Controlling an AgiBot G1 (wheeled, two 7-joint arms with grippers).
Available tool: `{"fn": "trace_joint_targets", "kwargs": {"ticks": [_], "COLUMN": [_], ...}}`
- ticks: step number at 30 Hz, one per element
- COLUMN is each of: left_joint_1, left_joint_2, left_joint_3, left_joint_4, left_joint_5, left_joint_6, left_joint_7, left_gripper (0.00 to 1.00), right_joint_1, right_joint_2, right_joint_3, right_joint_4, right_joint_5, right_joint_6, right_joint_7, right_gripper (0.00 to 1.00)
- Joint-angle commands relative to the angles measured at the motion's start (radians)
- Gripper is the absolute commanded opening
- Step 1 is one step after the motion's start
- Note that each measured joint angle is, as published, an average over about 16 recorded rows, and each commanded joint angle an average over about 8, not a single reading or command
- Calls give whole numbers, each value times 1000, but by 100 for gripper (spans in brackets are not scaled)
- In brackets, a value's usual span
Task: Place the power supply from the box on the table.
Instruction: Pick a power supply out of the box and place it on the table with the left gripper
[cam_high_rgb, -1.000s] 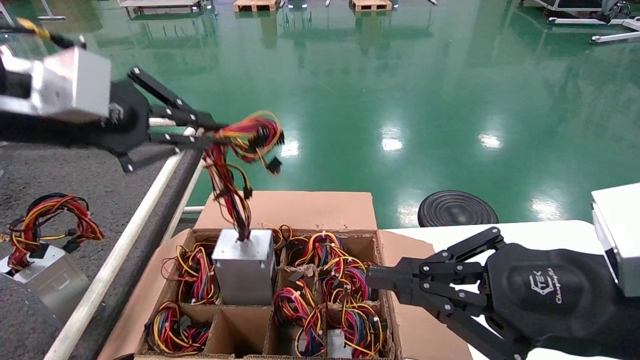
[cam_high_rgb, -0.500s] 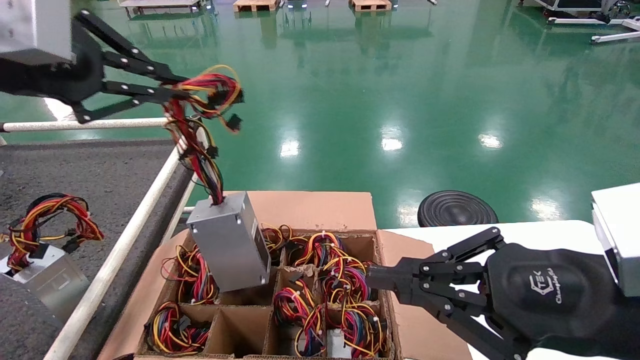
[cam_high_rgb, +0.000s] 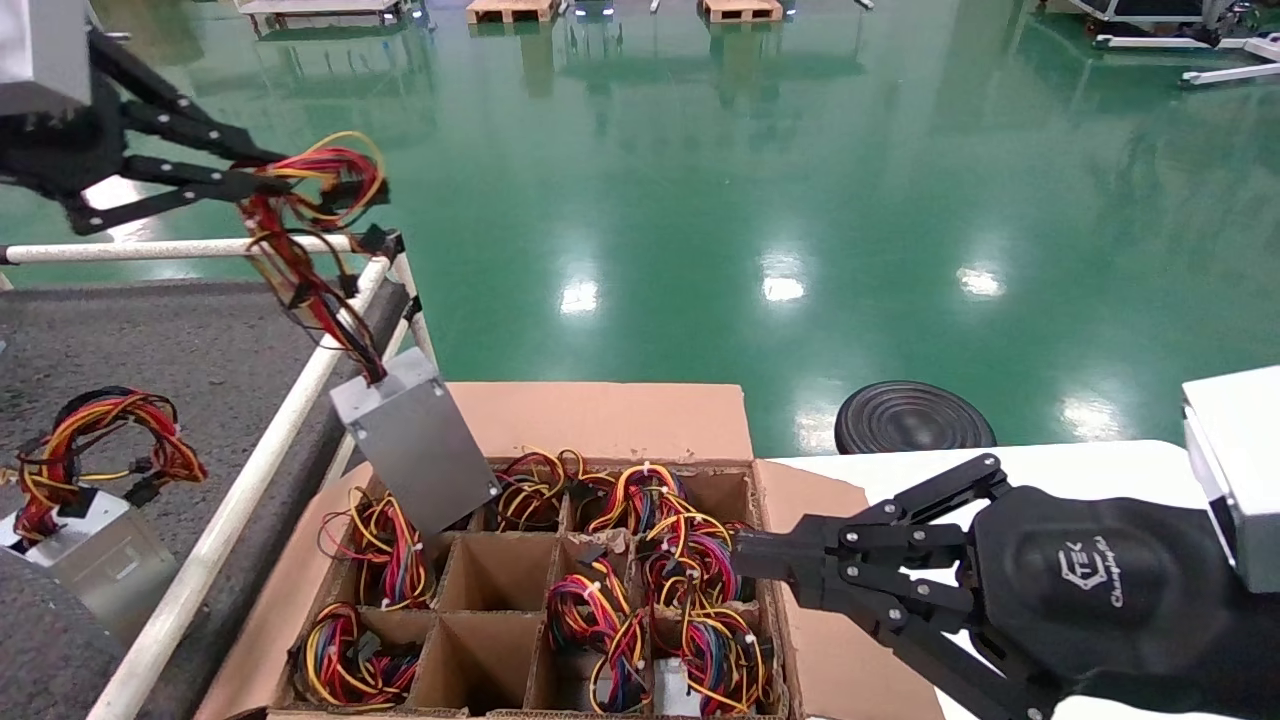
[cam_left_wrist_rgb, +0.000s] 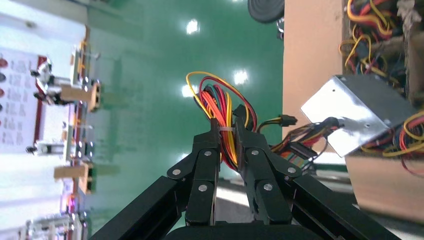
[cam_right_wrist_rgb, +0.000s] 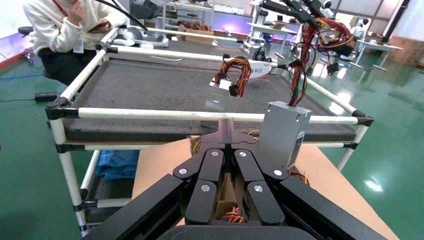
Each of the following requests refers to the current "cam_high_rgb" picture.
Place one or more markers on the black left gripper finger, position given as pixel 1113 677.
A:
pixel 200 135
pixel 200 180

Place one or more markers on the white pipe frame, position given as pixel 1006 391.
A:
pixel 150 248

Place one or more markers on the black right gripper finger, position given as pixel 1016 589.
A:
pixel 790 548
pixel 900 595

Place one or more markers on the brown cardboard divider box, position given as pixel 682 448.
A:
pixel 600 420

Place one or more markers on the dark wheeled cart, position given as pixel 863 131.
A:
pixel 595 8

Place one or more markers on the wooden pallet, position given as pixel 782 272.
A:
pixel 512 10
pixel 741 10

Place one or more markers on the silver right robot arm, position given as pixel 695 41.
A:
pixel 1240 470

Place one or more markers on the dark machine cart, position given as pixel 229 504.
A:
pixel 1140 8

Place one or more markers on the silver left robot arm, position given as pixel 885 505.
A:
pixel 40 45

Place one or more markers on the grey metal platform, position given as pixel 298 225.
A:
pixel 320 8

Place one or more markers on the black round ribbed disc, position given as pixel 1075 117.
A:
pixel 910 415

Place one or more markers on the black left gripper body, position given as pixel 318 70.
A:
pixel 60 150

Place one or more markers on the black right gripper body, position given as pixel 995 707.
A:
pixel 1100 590

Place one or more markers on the white metal stand base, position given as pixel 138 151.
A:
pixel 1230 75

